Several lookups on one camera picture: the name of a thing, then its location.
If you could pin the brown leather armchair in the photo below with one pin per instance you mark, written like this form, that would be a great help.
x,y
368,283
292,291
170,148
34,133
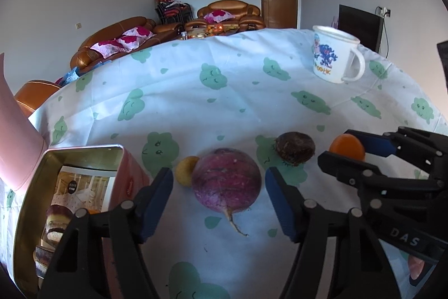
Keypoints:
x,y
231,6

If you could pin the orange leather chair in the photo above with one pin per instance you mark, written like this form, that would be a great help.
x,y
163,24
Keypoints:
x,y
35,96

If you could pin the pink tin box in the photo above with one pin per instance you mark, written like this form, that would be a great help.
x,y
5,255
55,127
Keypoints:
x,y
131,173

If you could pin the stack of black chairs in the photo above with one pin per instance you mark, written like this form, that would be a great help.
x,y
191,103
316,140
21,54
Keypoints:
x,y
173,13

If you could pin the small yellow fruit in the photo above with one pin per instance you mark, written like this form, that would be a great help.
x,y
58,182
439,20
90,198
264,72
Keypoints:
x,y
185,171

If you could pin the black television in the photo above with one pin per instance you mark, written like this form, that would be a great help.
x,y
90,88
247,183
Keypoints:
x,y
358,27

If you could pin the cloud-print tablecloth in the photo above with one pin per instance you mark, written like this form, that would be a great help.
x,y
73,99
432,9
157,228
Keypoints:
x,y
227,103

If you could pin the cluttered coffee table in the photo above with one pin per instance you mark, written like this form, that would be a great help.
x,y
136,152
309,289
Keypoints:
x,y
213,30

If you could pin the blue packet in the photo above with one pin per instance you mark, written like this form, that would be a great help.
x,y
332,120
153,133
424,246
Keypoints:
x,y
71,76

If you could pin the purple radish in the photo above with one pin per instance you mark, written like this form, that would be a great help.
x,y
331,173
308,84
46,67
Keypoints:
x,y
224,180

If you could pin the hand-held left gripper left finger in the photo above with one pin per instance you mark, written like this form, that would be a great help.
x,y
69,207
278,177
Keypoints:
x,y
155,206

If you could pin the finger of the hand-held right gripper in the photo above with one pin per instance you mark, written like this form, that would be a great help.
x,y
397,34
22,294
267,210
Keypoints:
x,y
350,171
379,145

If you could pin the brown cake snack packet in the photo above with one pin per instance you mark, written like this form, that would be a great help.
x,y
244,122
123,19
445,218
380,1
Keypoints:
x,y
42,262

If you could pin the printed paper leaflet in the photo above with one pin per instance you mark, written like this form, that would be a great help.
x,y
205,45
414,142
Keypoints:
x,y
87,187

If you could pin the white printed mug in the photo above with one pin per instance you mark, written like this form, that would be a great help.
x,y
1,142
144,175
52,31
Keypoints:
x,y
330,55

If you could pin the person's right hand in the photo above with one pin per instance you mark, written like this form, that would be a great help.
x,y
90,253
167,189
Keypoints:
x,y
415,269

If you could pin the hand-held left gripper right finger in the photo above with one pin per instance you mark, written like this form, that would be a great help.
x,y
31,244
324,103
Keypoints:
x,y
280,206

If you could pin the floral pillow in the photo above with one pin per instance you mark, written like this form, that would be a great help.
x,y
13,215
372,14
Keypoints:
x,y
106,48
218,16
136,38

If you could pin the long brown leather sofa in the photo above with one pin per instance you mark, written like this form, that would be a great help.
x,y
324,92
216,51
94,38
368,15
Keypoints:
x,y
115,29

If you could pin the small orange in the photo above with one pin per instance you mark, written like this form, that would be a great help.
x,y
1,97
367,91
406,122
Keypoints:
x,y
344,148

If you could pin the purple sweet potato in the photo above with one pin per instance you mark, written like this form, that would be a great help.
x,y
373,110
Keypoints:
x,y
57,222

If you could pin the dark passion fruit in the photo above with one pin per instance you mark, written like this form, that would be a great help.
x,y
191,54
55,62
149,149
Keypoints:
x,y
294,150

